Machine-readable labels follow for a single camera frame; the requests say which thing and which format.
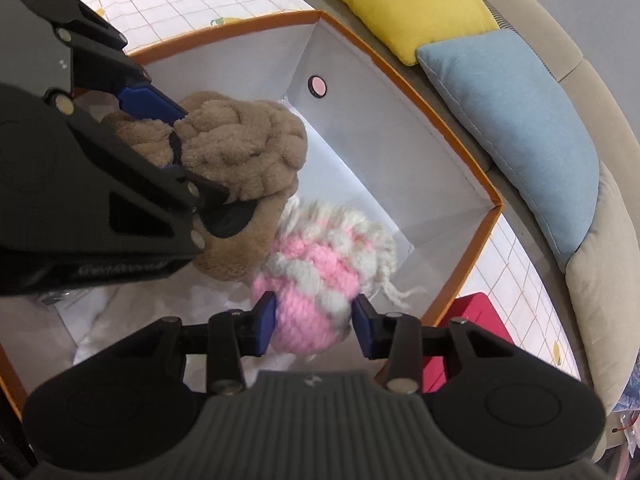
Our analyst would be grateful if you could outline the orange rimmed cardboard box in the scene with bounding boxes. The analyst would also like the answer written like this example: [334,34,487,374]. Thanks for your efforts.
[0,10,503,421]

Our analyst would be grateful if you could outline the printed cartoon pillow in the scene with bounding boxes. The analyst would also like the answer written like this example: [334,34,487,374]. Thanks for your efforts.
[612,350,640,480]

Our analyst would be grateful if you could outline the beige sofa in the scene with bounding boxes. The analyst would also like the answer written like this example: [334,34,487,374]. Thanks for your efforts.
[280,0,640,461]

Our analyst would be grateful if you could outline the pink white knitted toy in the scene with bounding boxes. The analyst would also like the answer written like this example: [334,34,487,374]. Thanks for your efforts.
[251,200,426,353]

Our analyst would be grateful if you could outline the houndstooth cushion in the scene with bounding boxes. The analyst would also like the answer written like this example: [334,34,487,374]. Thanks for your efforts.
[480,0,521,36]

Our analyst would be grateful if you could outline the beige plush toy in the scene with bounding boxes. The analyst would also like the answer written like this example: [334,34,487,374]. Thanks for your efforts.
[102,91,308,278]

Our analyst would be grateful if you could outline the grey pillow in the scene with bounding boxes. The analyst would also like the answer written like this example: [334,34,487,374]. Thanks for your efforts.
[565,160,640,416]

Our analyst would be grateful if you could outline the yellow pillow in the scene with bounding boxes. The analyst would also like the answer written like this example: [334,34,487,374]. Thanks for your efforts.
[285,0,501,67]

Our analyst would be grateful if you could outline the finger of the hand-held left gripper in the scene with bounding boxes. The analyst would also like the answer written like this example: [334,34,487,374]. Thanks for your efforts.
[9,0,188,124]
[45,89,232,257]

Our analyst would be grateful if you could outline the grid print tablecloth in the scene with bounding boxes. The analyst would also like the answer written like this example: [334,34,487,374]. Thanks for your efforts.
[65,0,583,396]

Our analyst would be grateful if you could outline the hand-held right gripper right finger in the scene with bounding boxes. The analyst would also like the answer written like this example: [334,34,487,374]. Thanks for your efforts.
[351,295,488,392]

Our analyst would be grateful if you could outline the red lidded container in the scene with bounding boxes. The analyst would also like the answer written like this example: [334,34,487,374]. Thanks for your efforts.
[385,291,516,396]

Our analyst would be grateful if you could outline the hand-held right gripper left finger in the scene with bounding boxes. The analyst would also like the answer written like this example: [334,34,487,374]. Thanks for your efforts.
[145,292,278,395]

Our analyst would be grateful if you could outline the blue pillow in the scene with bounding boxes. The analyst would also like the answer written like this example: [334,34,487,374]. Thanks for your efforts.
[416,30,601,275]

